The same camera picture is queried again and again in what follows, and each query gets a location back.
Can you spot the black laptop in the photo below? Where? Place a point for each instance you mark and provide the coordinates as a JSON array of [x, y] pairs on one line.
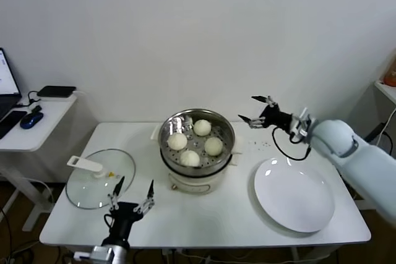
[[6, 84]]

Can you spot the stainless steel steamer basket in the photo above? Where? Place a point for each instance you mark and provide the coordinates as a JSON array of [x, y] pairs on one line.
[[198, 115]]

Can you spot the blue computer mouse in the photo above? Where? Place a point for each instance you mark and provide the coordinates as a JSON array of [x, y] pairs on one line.
[[31, 120]]

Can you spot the orange object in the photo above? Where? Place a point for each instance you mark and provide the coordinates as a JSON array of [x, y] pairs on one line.
[[391, 75]]

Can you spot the white shelf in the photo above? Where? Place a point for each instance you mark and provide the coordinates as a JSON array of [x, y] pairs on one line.
[[385, 92]]

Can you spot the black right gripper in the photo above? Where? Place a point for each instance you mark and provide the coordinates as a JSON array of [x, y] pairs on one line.
[[277, 118]]

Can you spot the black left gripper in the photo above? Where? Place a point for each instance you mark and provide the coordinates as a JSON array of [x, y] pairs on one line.
[[123, 217]]

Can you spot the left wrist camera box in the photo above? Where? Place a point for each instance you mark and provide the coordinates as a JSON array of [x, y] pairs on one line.
[[100, 254]]

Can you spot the white electric cooker base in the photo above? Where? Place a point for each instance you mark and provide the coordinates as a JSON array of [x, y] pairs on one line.
[[191, 182]]

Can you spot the black flat hard drive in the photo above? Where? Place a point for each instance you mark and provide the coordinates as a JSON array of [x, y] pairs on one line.
[[56, 91]]

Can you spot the large white plate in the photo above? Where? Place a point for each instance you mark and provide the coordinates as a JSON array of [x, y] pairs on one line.
[[294, 193]]

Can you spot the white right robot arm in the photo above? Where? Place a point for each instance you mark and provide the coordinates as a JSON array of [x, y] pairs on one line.
[[355, 159]]

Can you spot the white side desk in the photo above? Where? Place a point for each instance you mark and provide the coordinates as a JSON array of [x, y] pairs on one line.
[[24, 143]]

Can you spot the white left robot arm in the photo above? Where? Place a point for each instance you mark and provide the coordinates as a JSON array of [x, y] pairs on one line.
[[120, 253]]

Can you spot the black smartphone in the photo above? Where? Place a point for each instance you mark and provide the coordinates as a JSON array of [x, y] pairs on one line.
[[10, 121]]

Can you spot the white steamed baozi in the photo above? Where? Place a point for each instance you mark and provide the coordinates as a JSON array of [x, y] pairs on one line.
[[202, 128], [177, 141], [189, 158], [214, 146]]

